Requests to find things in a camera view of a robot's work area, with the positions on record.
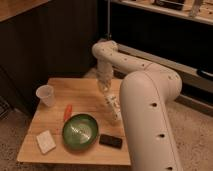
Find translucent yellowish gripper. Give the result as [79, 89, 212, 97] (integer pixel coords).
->
[97, 78, 111, 94]

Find white bottle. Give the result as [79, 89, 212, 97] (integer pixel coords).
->
[105, 94, 121, 122]

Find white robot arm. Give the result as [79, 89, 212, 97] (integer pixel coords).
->
[92, 41, 183, 171]

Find orange carrot toy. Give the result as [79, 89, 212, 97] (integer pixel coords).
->
[63, 105, 72, 122]

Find wooden folding table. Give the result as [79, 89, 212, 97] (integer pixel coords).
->
[17, 78, 130, 166]

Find green bowl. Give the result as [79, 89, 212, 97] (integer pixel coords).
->
[62, 113, 99, 151]

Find clear plastic cup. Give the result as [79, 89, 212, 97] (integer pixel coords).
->
[36, 85, 54, 107]

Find black rectangular block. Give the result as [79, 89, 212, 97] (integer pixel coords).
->
[99, 134, 123, 149]

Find metal pole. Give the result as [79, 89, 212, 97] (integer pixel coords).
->
[107, 0, 111, 40]

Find white sponge block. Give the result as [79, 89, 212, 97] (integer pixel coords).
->
[36, 130, 56, 154]

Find wooden shelf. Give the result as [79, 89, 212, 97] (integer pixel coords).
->
[112, 0, 213, 26]

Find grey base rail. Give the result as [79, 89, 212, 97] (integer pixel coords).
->
[118, 44, 213, 116]

